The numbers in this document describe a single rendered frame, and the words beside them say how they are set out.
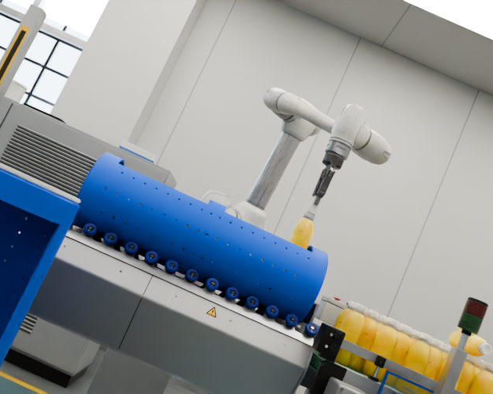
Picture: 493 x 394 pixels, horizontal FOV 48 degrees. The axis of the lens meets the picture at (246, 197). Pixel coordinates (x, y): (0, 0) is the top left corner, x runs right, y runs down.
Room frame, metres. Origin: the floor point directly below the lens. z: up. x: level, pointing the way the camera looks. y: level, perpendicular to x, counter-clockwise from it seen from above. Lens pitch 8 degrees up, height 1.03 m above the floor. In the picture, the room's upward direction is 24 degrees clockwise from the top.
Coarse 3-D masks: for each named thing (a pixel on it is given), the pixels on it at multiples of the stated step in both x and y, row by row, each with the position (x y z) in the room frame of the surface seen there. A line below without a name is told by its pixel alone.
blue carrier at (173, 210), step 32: (96, 192) 1.86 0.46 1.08; (128, 192) 1.87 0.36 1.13; (160, 192) 1.89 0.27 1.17; (96, 224) 1.91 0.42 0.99; (128, 224) 1.88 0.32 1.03; (160, 224) 1.87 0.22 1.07; (192, 224) 1.88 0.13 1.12; (224, 224) 1.90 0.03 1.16; (160, 256) 1.93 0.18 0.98; (192, 256) 1.90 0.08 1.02; (224, 256) 1.89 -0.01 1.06; (256, 256) 1.89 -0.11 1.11; (288, 256) 1.91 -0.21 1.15; (320, 256) 1.96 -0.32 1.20; (224, 288) 1.96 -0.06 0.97; (256, 288) 1.92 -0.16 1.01; (288, 288) 1.90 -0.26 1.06; (320, 288) 1.91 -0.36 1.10
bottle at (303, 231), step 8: (304, 216) 2.02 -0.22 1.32; (296, 224) 2.02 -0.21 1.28; (304, 224) 2.00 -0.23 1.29; (312, 224) 2.01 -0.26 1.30; (296, 232) 2.00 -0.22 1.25; (304, 232) 1.99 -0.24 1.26; (312, 232) 2.01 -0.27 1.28; (296, 240) 2.00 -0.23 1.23; (304, 240) 1.99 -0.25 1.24; (304, 248) 2.00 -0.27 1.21
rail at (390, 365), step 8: (344, 344) 1.85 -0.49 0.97; (352, 344) 1.85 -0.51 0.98; (352, 352) 1.85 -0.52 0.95; (360, 352) 1.85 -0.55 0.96; (368, 352) 1.85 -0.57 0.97; (392, 368) 1.86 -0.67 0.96; (400, 368) 1.86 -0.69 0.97; (408, 368) 1.86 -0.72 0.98; (408, 376) 1.86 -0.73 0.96; (416, 376) 1.86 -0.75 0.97; (424, 376) 1.86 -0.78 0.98; (424, 384) 1.86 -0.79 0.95; (432, 384) 1.86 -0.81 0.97; (456, 392) 1.87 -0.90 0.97
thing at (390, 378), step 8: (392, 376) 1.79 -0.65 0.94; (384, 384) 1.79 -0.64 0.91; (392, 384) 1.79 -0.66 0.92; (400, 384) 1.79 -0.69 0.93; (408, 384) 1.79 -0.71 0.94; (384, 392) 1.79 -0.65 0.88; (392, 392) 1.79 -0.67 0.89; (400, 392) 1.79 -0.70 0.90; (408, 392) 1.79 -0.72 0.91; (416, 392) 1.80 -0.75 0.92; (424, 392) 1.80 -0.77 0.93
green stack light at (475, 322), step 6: (462, 312) 1.71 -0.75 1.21; (462, 318) 1.70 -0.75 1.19; (468, 318) 1.69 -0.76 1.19; (474, 318) 1.68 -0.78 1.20; (462, 324) 1.69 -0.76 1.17; (468, 324) 1.68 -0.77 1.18; (474, 324) 1.68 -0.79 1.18; (480, 324) 1.69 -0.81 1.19; (468, 330) 1.68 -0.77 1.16; (474, 330) 1.68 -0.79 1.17
